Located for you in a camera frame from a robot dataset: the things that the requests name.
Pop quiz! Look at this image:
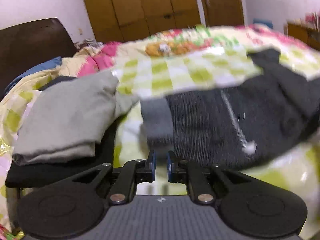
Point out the grey folded garment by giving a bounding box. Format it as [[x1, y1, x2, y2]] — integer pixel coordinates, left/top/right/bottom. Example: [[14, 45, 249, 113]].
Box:
[[12, 70, 139, 166]]

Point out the cartoon print bed quilt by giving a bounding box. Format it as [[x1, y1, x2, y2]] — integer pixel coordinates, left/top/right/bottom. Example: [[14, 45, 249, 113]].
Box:
[[1, 25, 319, 105]]

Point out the dark navy folded garment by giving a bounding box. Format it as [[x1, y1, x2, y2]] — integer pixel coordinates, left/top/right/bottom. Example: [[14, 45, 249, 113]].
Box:
[[4, 75, 118, 189]]

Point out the green white checkered plastic sheet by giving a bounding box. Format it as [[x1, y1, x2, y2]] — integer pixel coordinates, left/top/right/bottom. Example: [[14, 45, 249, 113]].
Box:
[[1, 42, 319, 239]]

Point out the blue cloth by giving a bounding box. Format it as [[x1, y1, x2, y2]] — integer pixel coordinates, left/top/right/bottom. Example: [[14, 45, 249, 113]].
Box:
[[4, 56, 62, 95]]

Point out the brown wooden wardrobe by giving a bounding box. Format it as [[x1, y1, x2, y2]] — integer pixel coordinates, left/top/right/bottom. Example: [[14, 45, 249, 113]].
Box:
[[84, 0, 201, 42]]

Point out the dark brown headboard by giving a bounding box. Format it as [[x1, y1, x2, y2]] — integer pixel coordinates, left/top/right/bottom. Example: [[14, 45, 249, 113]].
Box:
[[1, 18, 77, 98]]

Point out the brown wooden door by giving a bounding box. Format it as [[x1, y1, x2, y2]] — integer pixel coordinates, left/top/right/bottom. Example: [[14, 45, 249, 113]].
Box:
[[204, 0, 245, 26]]

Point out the wooden side cabinet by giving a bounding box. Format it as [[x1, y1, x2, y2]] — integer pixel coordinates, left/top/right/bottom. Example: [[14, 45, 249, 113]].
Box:
[[284, 21, 320, 51]]

